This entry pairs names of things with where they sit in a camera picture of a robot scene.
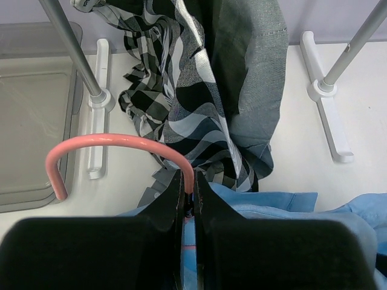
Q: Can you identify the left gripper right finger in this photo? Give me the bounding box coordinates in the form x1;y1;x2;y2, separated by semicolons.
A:
193;173;377;289

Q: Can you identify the grey shirt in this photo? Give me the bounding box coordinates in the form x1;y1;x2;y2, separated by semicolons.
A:
137;0;289;209

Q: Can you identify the light blue shirt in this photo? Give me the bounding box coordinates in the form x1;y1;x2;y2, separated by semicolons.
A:
121;181;386;289

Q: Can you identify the pink wire hanger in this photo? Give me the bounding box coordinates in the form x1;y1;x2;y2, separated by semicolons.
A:
45;134;194;247

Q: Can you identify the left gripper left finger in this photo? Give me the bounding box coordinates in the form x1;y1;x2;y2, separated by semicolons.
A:
1;171;184;289

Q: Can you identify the clear grey plastic bin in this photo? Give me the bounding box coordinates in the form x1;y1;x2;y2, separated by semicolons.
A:
1;22;83;213

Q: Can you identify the black white checkered shirt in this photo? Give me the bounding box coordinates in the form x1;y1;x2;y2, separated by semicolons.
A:
71;1;258;192

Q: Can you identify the white and silver clothes rack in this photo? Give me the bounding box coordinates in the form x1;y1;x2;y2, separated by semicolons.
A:
38;0;387;181

